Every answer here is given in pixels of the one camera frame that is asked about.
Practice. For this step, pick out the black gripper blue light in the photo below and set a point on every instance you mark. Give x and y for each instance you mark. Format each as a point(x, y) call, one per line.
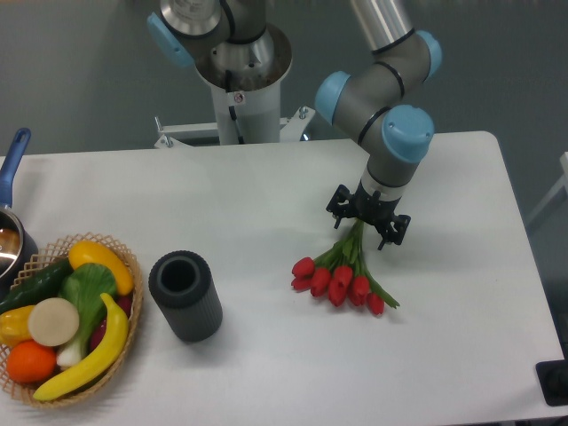
point(372, 209)

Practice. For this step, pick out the red tulip bouquet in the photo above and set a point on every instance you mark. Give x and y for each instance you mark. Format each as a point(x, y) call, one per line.
point(341, 275)

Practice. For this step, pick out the dark grey ribbed vase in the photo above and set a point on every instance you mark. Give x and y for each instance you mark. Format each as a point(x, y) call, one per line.
point(182, 286)

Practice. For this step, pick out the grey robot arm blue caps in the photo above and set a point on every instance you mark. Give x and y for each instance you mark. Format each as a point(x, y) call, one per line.
point(368, 107)

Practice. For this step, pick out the white furniture part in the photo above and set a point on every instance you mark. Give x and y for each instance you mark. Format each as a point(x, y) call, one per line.
point(550, 201)

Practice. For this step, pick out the black device at table edge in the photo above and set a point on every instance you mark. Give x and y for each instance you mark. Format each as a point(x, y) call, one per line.
point(552, 377)

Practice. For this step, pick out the yellow squash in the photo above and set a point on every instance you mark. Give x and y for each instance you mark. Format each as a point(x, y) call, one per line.
point(92, 252)

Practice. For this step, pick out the green bok choy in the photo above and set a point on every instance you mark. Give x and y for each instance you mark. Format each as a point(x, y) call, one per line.
point(83, 289)

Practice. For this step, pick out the yellow banana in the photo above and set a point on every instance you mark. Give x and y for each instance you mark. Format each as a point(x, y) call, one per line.
point(94, 364)

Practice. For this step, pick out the green cucumber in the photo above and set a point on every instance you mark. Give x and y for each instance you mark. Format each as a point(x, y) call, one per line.
point(45, 283)

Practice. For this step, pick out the beige round disc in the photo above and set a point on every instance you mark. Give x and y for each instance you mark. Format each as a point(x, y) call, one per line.
point(53, 322)

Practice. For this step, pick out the woven wicker basket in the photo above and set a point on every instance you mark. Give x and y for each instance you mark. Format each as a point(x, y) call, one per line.
point(52, 253)

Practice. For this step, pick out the yellow bell pepper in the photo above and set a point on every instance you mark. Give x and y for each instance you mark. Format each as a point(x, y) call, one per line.
point(14, 326)

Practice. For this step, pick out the orange fruit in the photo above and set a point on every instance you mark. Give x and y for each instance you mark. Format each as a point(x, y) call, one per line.
point(30, 362)

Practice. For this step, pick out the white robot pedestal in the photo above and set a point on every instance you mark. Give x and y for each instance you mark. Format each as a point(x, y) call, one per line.
point(244, 81)

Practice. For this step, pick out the blue handled saucepan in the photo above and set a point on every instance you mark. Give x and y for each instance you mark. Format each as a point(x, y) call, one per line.
point(17, 246)

